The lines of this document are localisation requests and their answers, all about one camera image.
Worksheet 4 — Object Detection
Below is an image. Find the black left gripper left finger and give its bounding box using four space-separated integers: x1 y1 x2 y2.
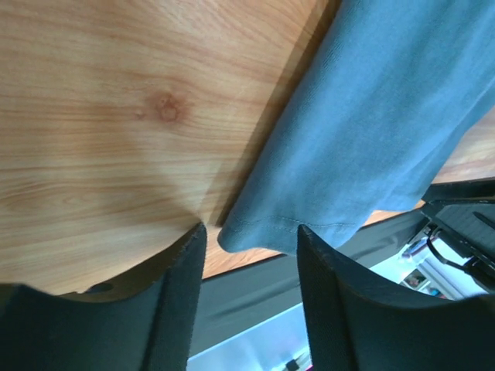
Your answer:
1 224 207 370

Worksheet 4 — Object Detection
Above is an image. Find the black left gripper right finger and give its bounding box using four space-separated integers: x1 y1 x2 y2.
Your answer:
297 226 494 370

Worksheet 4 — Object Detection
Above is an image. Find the blue-grey t-shirt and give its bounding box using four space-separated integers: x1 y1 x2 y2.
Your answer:
218 1 494 254

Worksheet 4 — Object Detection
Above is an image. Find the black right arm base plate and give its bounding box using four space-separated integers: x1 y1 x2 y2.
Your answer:
420 178 494 294

